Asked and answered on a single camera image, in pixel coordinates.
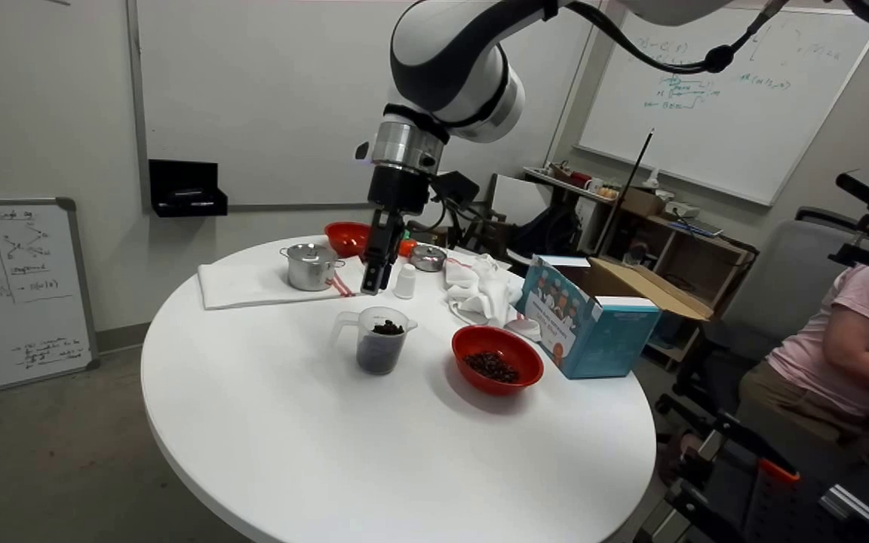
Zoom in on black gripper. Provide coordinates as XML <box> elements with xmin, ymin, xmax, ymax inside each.
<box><xmin>358</xmin><ymin>162</ymin><xmax>434</xmax><ymax>299</ymax></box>

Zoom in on bare person forearm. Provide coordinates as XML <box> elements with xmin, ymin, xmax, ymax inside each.
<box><xmin>821</xmin><ymin>306</ymin><xmax>869</xmax><ymax>407</ymax></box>

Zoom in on red plastic bowl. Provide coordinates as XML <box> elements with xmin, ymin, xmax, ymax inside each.
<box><xmin>448</xmin><ymin>324</ymin><xmax>545</xmax><ymax>397</ymax></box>
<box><xmin>323</xmin><ymin>219</ymin><xmax>391</xmax><ymax>264</ymax></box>

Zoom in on small white shaker bottle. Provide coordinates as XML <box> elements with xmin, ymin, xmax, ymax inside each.
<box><xmin>391</xmin><ymin>264</ymin><xmax>420</xmax><ymax>302</ymax></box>

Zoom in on white towel red stripes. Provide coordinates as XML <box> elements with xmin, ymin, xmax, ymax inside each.
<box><xmin>330</xmin><ymin>255</ymin><xmax>380</xmax><ymax>302</ymax></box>

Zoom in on small metal dish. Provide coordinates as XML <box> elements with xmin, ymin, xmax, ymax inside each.
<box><xmin>404</xmin><ymin>239</ymin><xmax>448</xmax><ymax>274</ymax></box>

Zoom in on small silver metal pot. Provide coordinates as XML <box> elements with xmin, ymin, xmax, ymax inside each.
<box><xmin>280</xmin><ymin>239</ymin><xmax>340</xmax><ymax>295</ymax></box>

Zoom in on crumpled white plastic bag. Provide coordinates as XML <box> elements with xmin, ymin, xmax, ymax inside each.
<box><xmin>439</xmin><ymin>247</ymin><xmax>528</xmax><ymax>328</ymax></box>

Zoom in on white cloth mat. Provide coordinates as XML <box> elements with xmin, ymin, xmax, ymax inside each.
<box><xmin>197</xmin><ymin>239</ymin><xmax>382</xmax><ymax>311</ymax></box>

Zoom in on black bag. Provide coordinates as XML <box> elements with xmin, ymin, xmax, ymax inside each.
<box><xmin>507</xmin><ymin>184</ymin><xmax>584</xmax><ymax>261</ymax></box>

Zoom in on open black case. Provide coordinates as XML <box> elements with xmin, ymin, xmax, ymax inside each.
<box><xmin>145</xmin><ymin>157</ymin><xmax>229</xmax><ymax>219</ymax></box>

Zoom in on blue printed cardboard box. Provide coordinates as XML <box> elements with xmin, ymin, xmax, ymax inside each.
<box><xmin>514</xmin><ymin>252</ymin><xmax>715</xmax><ymax>382</ymax></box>

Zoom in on long black rod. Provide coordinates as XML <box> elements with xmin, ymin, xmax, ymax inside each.
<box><xmin>593</xmin><ymin>130</ymin><xmax>658</xmax><ymax>261</ymax></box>

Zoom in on low wooden shelf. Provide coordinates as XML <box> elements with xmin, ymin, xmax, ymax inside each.
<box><xmin>523</xmin><ymin>166</ymin><xmax>759</xmax><ymax>371</ymax></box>

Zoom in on small grey-framed whiteboard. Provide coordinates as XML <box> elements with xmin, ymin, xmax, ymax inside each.
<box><xmin>0</xmin><ymin>194</ymin><xmax>97</xmax><ymax>400</ymax></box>

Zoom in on grey office chair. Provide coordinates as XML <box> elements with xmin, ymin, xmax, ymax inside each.
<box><xmin>675</xmin><ymin>215</ymin><xmax>866</xmax><ymax>404</ymax></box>

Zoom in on black breadboard table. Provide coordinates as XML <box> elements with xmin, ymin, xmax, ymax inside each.
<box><xmin>644</xmin><ymin>386</ymin><xmax>869</xmax><ymax>543</ymax></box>

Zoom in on person in pink shirt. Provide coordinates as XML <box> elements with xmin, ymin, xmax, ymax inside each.
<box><xmin>732</xmin><ymin>246</ymin><xmax>869</xmax><ymax>479</ymax></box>

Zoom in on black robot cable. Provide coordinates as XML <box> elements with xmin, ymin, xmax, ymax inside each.
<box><xmin>553</xmin><ymin>0</ymin><xmax>791</xmax><ymax>79</ymax></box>

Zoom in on large wall whiteboard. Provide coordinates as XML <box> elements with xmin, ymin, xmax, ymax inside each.
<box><xmin>576</xmin><ymin>3</ymin><xmax>869</xmax><ymax>211</ymax></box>

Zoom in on black clamp orange handle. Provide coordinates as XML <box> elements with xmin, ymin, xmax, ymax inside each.
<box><xmin>667</xmin><ymin>421</ymin><xmax>807</xmax><ymax>496</ymax></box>

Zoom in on aluminium profile rail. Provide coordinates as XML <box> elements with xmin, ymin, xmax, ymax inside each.
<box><xmin>821</xmin><ymin>479</ymin><xmax>869</xmax><ymax>543</ymax></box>

